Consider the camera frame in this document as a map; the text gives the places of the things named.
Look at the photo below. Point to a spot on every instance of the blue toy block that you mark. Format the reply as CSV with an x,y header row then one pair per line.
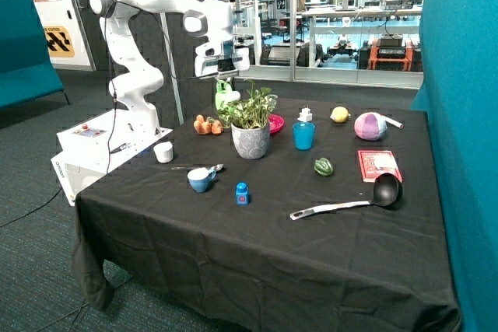
x,y
242,194

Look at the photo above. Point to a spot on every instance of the teal partition right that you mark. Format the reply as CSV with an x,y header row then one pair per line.
x,y
459,94

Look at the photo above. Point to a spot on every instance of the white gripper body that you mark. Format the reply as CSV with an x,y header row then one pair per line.
x,y
221,60

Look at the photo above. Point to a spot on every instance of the teal sofa left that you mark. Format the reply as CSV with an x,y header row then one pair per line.
x,y
26,69

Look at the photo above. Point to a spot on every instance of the yellow black hazard sign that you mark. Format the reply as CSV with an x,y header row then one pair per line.
x,y
59,42

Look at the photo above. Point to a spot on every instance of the orange plush toy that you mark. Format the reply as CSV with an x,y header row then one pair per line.
x,y
206,126

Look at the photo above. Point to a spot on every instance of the red plate with rings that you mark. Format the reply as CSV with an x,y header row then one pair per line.
x,y
276,123

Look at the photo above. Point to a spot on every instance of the green toy bell pepper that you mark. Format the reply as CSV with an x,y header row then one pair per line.
x,y
323,167

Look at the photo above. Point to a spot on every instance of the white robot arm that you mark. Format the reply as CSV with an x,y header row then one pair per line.
x,y
215,23

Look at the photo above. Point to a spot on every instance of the green plastic watering can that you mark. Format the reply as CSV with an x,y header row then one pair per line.
x,y
225,93

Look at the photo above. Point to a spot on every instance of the blue plastic tumbler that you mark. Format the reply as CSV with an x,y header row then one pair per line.
x,y
303,133

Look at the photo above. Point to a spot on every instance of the black tablecloth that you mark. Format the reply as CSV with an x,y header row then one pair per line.
x,y
308,253

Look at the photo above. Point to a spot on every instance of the red card booklet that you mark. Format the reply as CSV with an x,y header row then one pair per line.
x,y
373,163

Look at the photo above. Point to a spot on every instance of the orange black equipment rack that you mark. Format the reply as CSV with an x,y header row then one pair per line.
x,y
391,53

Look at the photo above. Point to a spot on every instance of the grey patterned plant pot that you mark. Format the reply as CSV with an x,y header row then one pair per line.
x,y
251,144

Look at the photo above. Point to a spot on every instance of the grey acoustic panel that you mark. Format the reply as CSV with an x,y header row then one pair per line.
x,y
142,78

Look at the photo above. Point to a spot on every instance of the small white cup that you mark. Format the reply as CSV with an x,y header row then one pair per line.
x,y
164,152

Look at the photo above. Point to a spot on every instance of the metal spoon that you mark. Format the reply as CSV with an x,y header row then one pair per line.
x,y
217,167

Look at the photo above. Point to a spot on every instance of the white power adapter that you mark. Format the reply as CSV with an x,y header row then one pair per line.
x,y
305,115

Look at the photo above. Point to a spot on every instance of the blue teacup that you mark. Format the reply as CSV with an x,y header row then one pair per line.
x,y
200,179

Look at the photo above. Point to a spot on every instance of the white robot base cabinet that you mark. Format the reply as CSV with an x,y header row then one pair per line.
x,y
95,147

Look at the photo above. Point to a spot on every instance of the pink purple plush ball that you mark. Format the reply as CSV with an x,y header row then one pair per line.
x,y
370,126

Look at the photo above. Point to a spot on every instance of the yellow lemon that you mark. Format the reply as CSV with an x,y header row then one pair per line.
x,y
340,115

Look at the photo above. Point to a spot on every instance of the green white leafy plant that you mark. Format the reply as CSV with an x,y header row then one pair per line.
x,y
250,113

